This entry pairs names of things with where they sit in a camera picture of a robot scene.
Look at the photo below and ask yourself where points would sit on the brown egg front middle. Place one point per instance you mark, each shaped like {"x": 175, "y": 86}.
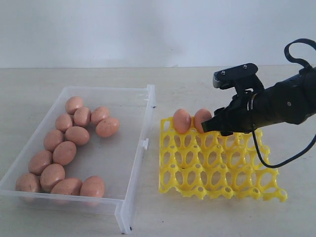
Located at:
{"x": 68, "y": 186}

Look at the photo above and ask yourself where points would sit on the brown egg front left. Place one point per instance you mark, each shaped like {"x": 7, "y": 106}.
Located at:
{"x": 28, "y": 182}

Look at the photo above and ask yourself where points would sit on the brown egg back middle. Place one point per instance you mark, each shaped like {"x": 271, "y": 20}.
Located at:
{"x": 82, "y": 116}

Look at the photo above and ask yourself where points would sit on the brown egg back right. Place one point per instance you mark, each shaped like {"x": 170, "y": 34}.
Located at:
{"x": 99, "y": 114}

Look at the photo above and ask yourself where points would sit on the brown egg third row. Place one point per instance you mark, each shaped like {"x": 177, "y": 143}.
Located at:
{"x": 53, "y": 139}
{"x": 64, "y": 153}

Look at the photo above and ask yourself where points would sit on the brown egg fourth row middle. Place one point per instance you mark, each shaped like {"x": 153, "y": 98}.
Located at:
{"x": 51, "y": 175}

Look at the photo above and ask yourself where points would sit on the brown egg second row right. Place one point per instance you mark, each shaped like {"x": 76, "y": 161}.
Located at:
{"x": 93, "y": 186}

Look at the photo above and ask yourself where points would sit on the brown egg third row middle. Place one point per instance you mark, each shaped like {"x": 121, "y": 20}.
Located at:
{"x": 64, "y": 153}

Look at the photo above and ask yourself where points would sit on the brown egg third row left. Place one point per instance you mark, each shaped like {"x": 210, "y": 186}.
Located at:
{"x": 53, "y": 139}

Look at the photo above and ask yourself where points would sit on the brown egg packed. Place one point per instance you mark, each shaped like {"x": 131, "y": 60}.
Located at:
{"x": 181, "y": 121}
{"x": 201, "y": 116}

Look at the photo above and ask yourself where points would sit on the brown egg second row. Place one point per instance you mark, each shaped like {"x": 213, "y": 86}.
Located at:
{"x": 79, "y": 135}
{"x": 93, "y": 186}
{"x": 63, "y": 122}

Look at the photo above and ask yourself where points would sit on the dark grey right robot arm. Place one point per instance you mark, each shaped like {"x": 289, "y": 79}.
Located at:
{"x": 309, "y": 77}

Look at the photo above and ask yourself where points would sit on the brown egg fourth row left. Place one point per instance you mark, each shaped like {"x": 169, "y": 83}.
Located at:
{"x": 39, "y": 162}

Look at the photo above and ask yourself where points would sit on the brown egg second row middle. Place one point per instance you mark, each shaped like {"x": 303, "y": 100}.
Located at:
{"x": 79, "y": 135}

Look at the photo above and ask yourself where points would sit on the brown egg back left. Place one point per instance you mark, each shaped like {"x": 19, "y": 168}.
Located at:
{"x": 73, "y": 104}

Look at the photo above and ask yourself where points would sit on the yellow plastic egg tray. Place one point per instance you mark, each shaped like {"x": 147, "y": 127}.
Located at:
{"x": 211, "y": 166}

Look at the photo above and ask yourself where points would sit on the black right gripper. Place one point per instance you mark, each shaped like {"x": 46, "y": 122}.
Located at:
{"x": 286, "y": 101}

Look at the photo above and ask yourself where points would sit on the brown egg second row left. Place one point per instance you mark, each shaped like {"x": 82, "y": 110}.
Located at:
{"x": 63, "y": 122}

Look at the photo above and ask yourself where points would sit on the brown egg fourth row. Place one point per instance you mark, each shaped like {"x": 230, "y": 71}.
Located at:
{"x": 51, "y": 175}
{"x": 39, "y": 162}

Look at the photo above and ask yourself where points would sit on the brown egg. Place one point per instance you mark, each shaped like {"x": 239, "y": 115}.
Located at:
{"x": 107, "y": 127}
{"x": 82, "y": 116}
{"x": 28, "y": 182}
{"x": 99, "y": 114}
{"x": 68, "y": 186}
{"x": 73, "y": 104}

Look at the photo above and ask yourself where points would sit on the clear plastic tray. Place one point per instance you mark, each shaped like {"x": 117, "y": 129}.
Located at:
{"x": 116, "y": 159}

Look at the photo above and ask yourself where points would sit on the brown egg front right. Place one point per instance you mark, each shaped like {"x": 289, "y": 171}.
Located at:
{"x": 107, "y": 127}

